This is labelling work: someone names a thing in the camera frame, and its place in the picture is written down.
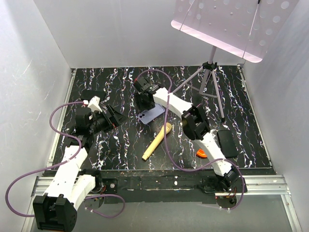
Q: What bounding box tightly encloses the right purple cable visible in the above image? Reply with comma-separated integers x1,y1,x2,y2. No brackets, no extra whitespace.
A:
136,69,247,211

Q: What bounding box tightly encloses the black smartphone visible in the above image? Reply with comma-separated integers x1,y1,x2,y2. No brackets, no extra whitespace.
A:
80,89,106,102

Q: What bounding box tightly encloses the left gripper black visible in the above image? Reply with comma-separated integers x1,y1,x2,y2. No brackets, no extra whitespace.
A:
88,104,128,135

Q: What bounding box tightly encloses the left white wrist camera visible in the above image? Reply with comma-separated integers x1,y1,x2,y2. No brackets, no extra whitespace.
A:
82,96,102,113

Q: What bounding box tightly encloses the lavender phone case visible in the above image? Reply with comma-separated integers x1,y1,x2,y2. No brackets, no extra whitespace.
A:
138,103,165,125

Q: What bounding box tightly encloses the lavender music stand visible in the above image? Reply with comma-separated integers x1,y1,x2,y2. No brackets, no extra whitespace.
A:
165,0,300,124

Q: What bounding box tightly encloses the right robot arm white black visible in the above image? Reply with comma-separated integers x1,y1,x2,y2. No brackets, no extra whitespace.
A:
134,77,245,192

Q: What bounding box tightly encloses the orange curved plastic piece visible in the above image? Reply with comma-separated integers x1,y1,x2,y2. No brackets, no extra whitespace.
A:
196,149,208,159

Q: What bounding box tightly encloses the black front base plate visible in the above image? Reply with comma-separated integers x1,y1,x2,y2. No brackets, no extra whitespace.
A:
78,169,248,204

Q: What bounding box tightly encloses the aluminium frame rail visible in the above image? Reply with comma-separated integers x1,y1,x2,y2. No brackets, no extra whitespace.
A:
21,69,302,232

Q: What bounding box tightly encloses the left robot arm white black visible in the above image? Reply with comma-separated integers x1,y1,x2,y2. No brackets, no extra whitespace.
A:
33,105,126,232

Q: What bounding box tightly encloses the black phone on right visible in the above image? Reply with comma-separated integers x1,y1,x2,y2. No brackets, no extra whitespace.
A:
217,130,239,159

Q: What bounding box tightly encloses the beige wooden microphone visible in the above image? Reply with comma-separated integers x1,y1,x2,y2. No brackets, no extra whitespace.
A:
142,122,172,161

